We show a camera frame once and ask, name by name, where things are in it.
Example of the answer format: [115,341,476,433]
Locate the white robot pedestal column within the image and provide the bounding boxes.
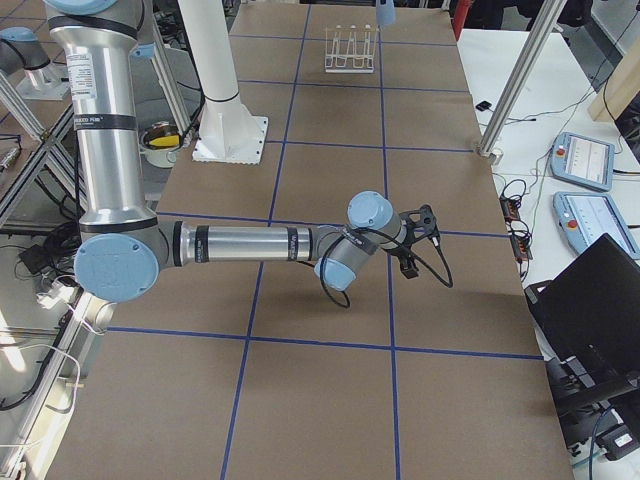
[179,0,268,165]

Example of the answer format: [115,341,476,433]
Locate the black camera cable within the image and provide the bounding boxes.
[319,219,455,308]

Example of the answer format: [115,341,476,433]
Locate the orange black adapter box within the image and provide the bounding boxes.
[500,197,521,222]

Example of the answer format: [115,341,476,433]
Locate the aluminium frame post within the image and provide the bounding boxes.
[476,0,567,165]

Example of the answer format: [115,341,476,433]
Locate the lower blue teach pendant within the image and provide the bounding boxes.
[553,192,639,260]

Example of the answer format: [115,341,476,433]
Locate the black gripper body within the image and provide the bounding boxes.
[387,204,435,259]

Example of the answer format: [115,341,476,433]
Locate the white enamel pot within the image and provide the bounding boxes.
[139,121,181,169]

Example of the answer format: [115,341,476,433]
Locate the white wire cup holder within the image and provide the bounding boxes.
[324,24,379,74]

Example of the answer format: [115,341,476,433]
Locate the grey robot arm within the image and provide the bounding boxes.
[1,27,70,101]

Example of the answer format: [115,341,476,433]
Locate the black laptop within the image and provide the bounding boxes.
[525,234,639,373]

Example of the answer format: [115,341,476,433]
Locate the blue teach pendant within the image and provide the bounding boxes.
[553,192,639,260]
[549,132,615,192]

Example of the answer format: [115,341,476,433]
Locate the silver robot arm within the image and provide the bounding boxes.
[46,1,440,303]

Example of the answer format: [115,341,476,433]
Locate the upper blue teach pendant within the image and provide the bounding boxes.
[549,132,615,192]

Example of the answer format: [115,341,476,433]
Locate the small black puck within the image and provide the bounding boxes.
[475,101,492,111]

